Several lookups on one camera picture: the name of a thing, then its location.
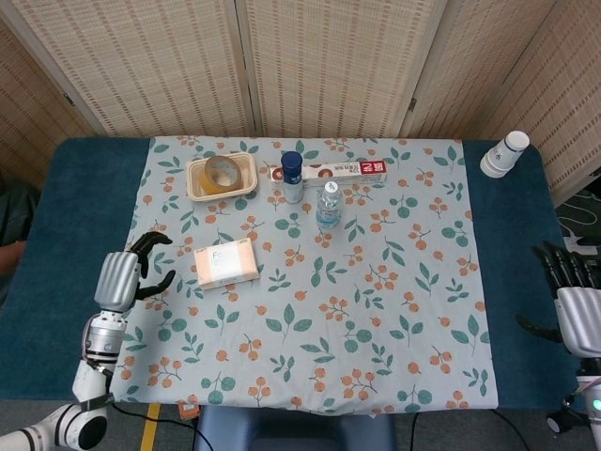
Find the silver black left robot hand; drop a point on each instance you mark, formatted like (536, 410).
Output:
(117, 282)

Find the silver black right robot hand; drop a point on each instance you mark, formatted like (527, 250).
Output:
(582, 319)

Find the small white soap box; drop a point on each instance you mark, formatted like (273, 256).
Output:
(225, 265)

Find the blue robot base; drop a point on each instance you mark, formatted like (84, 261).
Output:
(300, 432)

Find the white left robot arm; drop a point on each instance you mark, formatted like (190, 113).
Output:
(101, 336)

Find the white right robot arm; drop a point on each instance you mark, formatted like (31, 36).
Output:
(592, 390)

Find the long white red toothpaste box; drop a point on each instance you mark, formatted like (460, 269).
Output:
(361, 173)

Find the teal table cover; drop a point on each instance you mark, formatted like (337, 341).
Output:
(70, 211)

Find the black white patterned bag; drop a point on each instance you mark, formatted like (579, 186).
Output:
(580, 213)

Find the black caster wheel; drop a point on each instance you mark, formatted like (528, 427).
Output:
(558, 423)

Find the brown object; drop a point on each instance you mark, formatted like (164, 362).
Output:
(9, 258)

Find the beige plastic tray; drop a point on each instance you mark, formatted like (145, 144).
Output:
(197, 190)

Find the dark green cloth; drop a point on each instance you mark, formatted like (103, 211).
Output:
(16, 211)

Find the yellow tape roll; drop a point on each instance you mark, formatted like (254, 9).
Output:
(210, 181)

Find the orange tag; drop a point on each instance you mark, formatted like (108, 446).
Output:
(189, 410)

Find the white paper cup stack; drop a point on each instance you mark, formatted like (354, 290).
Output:
(500, 157)

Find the blue capped spray can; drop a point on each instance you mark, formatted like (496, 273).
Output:
(293, 181)

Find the floral print tablecloth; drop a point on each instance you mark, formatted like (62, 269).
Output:
(375, 282)

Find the woven bamboo folding screen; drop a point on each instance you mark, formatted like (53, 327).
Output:
(155, 66)

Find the clear water bottle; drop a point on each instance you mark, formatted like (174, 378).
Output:
(328, 211)

